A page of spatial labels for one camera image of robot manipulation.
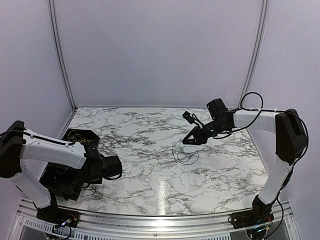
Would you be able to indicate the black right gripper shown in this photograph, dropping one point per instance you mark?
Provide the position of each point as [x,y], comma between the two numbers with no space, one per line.
[201,140]

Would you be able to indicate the grey left frame post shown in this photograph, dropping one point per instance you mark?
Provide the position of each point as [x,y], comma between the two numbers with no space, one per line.
[59,53]

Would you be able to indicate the black divided storage bin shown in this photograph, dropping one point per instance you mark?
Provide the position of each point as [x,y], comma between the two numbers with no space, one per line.
[61,180]

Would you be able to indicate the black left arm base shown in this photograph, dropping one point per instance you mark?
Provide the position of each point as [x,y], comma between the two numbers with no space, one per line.
[59,216]

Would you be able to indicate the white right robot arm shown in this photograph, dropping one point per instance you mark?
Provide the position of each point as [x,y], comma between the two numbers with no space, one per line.
[291,140]

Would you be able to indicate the grey corner frame post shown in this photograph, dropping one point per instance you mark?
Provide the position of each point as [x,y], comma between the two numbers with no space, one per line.
[256,47]

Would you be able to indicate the aluminium front table rail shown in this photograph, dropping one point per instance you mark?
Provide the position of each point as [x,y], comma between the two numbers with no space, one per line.
[107,226]

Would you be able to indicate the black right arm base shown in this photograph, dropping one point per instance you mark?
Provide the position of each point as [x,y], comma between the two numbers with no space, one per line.
[259,214]

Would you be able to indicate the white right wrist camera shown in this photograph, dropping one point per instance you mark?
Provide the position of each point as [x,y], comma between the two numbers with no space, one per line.
[189,118]

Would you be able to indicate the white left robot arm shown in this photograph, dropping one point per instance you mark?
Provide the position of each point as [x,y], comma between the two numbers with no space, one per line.
[18,144]

